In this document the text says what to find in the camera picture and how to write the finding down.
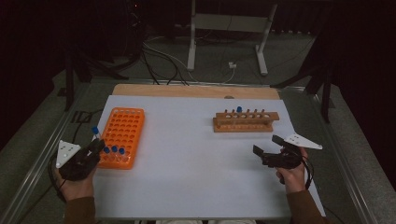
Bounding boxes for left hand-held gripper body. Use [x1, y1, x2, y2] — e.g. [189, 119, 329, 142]
[55, 139, 101, 182]

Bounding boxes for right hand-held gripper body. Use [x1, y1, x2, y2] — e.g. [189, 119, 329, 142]
[261, 133, 324, 171]

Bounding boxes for wooden test tube rack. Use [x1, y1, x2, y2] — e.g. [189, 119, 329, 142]
[212, 107, 280, 133]

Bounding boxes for orange plastic test tube rack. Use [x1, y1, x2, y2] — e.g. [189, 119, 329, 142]
[97, 106, 146, 171]

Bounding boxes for person's right hand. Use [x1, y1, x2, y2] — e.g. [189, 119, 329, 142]
[275, 147, 309, 195]

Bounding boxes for person's left hand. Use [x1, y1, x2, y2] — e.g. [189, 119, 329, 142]
[53, 166, 96, 203]

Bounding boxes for white table sheet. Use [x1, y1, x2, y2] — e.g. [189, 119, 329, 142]
[92, 94, 327, 220]

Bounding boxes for black metal stand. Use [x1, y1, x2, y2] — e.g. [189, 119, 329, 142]
[60, 40, 130, 112]
[270, 31, 332, 124]

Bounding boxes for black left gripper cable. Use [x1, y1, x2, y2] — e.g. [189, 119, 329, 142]
[48, 154, 68, 203]

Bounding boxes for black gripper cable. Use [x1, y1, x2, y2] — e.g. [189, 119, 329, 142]
[300, 154, 315, 190]
[48, 154, 68, 203]

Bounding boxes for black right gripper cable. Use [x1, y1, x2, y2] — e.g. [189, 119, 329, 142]
[300, 154, 315, 190]

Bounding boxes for white plug with cable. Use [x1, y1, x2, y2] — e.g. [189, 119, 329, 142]
[221, 61, 238, 85]

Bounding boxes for black floor cables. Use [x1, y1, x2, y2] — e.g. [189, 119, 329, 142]
[141, 46, 190, 87]

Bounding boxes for white floor cable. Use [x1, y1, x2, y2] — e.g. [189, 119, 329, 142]
[143, 41, 200, 83]

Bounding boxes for white metal frame desk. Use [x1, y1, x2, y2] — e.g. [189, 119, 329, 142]
[186, 0, 278, 77]

